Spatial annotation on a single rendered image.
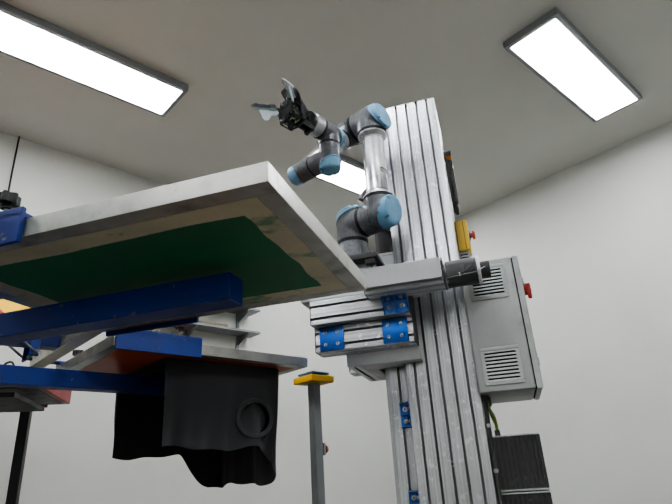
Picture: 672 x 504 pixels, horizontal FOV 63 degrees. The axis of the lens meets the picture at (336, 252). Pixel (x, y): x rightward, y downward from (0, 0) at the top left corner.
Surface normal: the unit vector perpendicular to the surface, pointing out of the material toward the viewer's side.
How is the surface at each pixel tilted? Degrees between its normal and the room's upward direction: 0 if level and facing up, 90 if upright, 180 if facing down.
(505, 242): 90
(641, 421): 90
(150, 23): 180
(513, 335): 90
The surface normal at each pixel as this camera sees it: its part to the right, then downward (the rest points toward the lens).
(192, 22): 0.06, 0.92
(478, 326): -0.29, -0.36
